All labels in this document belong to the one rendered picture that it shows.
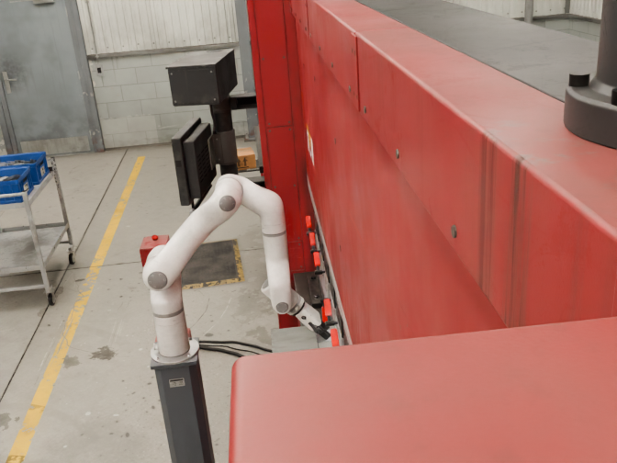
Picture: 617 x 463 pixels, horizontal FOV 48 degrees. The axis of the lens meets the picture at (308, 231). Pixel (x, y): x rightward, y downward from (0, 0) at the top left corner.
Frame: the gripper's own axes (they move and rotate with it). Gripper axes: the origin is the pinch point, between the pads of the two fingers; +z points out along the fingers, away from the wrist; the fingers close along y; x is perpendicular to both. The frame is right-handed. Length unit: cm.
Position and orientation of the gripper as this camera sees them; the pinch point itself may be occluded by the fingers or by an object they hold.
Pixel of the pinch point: (325, 331)
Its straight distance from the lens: 278.0
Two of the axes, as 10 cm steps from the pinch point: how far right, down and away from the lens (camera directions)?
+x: -7.1, 6.7, 2.1
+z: 7.0, 6.3, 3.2
